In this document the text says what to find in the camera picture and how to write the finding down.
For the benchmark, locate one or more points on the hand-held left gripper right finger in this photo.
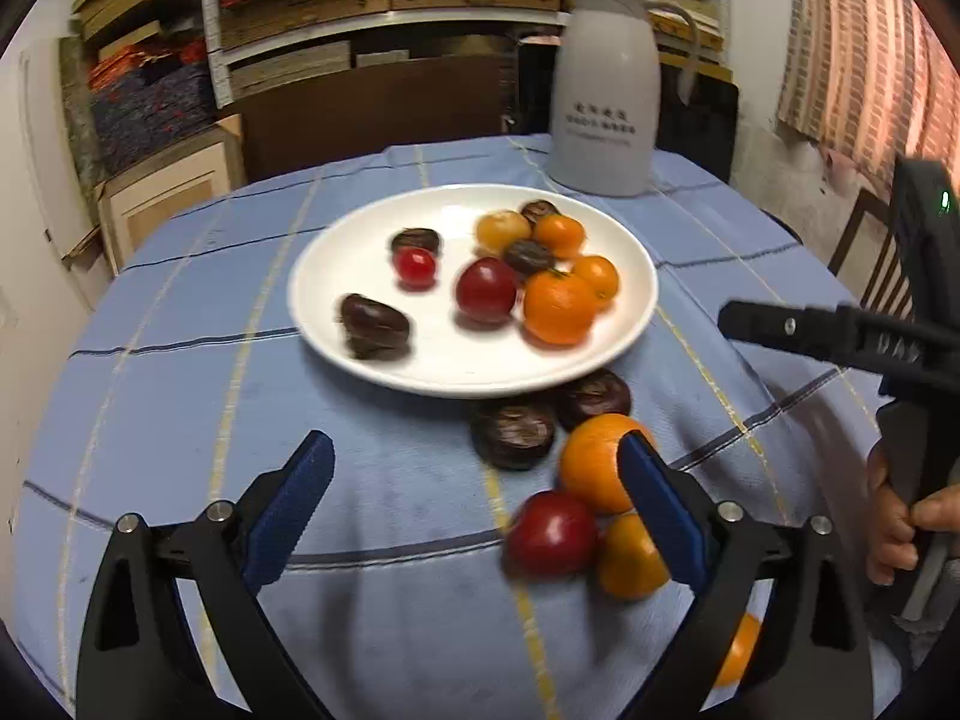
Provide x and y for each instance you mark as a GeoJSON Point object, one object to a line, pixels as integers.
{"type": "Point", "coordinates": [660, 506]}

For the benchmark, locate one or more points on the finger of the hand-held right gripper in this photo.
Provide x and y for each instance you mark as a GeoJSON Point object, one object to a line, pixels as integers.
{"type": "Point", "coordinates": [780, 330]}

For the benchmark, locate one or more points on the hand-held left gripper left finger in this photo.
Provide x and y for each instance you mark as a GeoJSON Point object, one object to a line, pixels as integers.
{"type": "Point", "coordinates": [289, 510]}

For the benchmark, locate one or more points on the smooth orange fruit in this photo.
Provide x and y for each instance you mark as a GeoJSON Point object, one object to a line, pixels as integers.
{"type": "Point", "coordinates": [739, 651]}
{"type": "Point", "coordinates": [596, 465]}
{"type": "Point", "coordinates": [628, 559]}

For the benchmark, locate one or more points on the red plum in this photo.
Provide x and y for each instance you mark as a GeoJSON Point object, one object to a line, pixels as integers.
{"type": "Point", "coordinates": [487, 291]}
{"type": "Point", "coordinates": [551, 534]}

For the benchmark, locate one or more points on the small orange kumquat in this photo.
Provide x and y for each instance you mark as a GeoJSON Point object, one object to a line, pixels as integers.
{"type": "Point", "coordinates": [598, 276]}
{"type": "Point", "coordinates": [559, 234]}

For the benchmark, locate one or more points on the large dark water chestnut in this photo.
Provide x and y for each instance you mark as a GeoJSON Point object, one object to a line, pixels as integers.
{"type": "Point", "coordinates": [375, 326]}

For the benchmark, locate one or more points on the large orange tangerine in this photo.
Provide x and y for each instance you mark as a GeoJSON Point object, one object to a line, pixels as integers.
{"type": "Point", "coordinates": [559, 309]}

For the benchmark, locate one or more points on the white oval plate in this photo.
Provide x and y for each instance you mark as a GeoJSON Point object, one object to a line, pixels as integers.
{"type": "Point", "coordinates": [450, 345]}

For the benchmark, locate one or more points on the red cherry tomato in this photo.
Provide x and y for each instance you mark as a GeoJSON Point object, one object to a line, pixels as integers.
{"type": "Point", "coordinates": [415, 267]}

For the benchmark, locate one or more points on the pale yellow fruit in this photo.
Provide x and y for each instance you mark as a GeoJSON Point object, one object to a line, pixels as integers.
{"type": "Point", "coordinates": [502, 231]}

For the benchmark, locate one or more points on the person's right hand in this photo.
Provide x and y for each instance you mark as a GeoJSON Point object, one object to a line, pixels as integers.
{"type": "Point", "coordinates": [892, 525]}

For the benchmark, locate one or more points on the dark slatted wooden chair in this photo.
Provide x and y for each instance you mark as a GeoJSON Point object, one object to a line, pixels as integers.
{"type": "Point", "coordinates": [862, 240]}

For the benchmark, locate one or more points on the blue checked tablecloth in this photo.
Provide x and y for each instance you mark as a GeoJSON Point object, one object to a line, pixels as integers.
{"type": "Point", "coordinates": [187, 427]}

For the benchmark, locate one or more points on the black chair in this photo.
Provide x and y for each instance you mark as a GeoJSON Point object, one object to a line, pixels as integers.
{"type": "Point", "coordinates": [697, 127]}

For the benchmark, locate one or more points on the patterned curtain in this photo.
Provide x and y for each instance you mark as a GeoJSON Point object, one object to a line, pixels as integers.
{"type": "Point", "coordinates": [862, 52]}

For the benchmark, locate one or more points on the white thermos jug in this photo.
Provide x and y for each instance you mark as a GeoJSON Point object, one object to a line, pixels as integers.
{"type": "Point", "coordinates": [604, 90]}

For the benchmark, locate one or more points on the light wooden cabinet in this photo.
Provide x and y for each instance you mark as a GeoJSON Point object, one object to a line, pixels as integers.
{"type": "Point", "coordinates": [165, 199]}

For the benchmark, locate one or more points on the stack of patterned fabric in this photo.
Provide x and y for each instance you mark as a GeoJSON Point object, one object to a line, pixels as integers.
{"type": "Point", "coordinates": [142, 97]}

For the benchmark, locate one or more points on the white shelf with wooden boards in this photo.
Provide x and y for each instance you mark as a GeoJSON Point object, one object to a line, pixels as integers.
{"type": "Point", "coordinates": [450, 0]}

